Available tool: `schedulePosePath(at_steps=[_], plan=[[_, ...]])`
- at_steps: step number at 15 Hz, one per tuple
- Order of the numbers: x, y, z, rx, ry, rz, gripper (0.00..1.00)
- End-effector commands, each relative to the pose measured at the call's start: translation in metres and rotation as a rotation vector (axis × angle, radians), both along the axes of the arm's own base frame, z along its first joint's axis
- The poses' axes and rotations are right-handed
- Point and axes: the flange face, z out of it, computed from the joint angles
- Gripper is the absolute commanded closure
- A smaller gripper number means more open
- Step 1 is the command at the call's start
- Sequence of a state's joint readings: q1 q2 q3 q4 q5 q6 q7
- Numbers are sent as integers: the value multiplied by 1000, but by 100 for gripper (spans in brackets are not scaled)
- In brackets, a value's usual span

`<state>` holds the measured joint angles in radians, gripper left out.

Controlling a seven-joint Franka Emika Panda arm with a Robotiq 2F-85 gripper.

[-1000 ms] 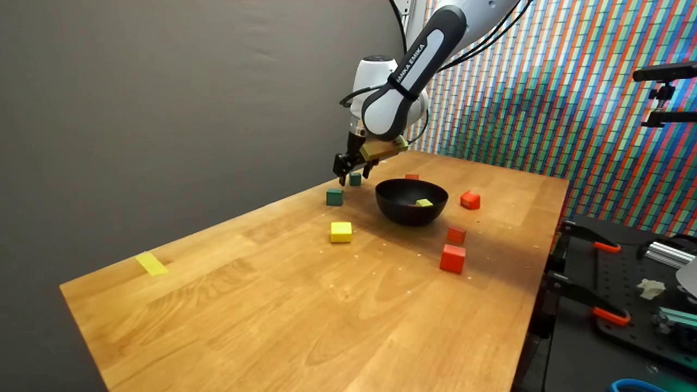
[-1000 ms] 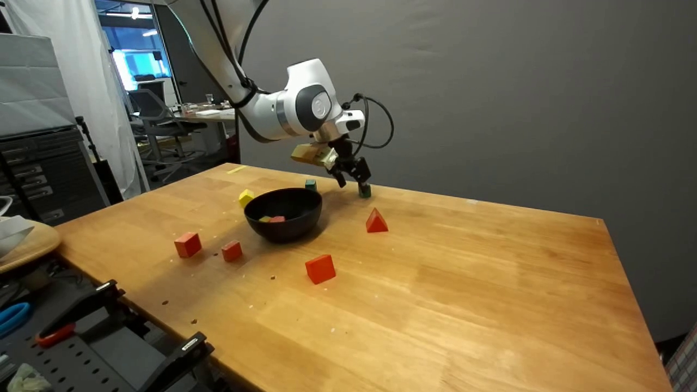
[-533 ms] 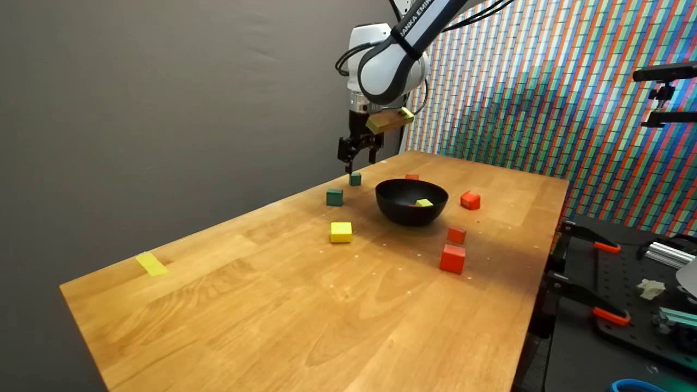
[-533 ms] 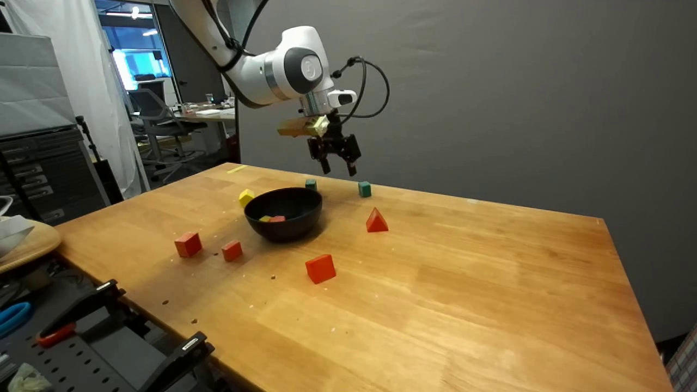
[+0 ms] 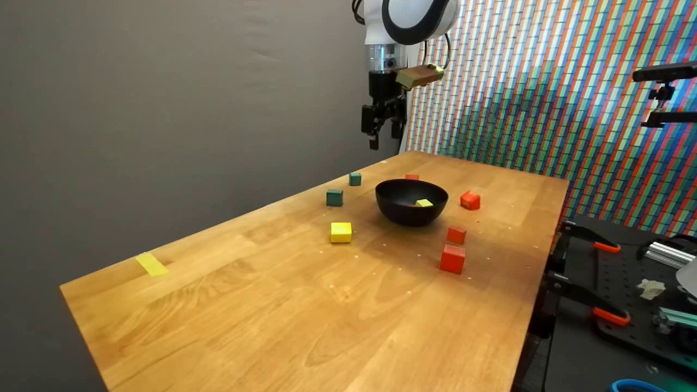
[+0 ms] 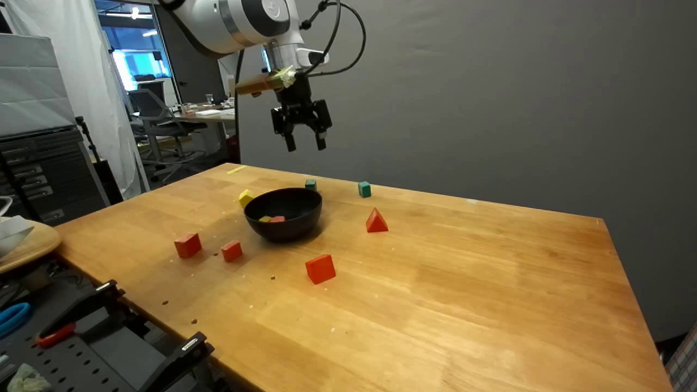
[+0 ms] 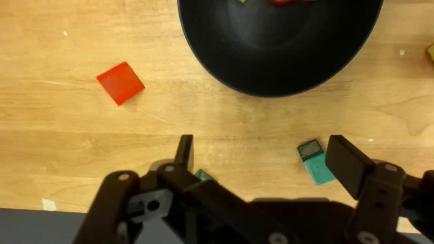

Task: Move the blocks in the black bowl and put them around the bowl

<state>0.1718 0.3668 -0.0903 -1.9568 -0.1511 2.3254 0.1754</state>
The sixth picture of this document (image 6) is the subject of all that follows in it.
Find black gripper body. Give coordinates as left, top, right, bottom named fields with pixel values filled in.
left=267, top=75, right=335, bottom=136

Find black bowl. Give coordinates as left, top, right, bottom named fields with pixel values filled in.
left=241, top=186, right=325, bottom=243

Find pale background desk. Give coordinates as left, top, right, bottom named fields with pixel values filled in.
left=172, top=100, right=240, bottom=127

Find grey fabric backdrop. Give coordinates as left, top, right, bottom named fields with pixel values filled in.
left=237, top=0, right=697, bottom=344

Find blue lit screen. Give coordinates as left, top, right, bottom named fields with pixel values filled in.
left=107, top=46, right=172, bottom=94

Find white hanging sheet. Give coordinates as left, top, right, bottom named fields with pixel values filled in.
left=0, top=0, right=147, bottom=203

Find black equipment cabinet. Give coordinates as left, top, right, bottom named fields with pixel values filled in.
left=0, top=127, right=111, bottom=225

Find pale grey panel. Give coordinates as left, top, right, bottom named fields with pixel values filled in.
left=0, top=30, right=83, bottom=138

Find round wooden board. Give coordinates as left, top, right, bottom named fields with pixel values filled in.
left=0, top=217, right=62, bottom=277

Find black pegboard bench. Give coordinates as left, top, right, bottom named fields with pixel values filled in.
left=0, top=257, right=219, bottom=392

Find white crumpled cloth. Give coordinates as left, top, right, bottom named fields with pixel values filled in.
left=0, top=214, right=36, bottom=257

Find small pale crumpled wad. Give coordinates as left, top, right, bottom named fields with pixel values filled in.
left=0, top=359, right=51, bottom=392

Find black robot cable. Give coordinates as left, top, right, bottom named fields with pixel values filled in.
left=296, top=0, right=367, bottom=80

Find dark metal frame rack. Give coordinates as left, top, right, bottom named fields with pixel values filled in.
left=127, top=84, right=241, bottom=188

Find blue handled scissors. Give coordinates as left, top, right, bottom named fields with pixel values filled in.
left=0, top=300, right=32, bottom=339

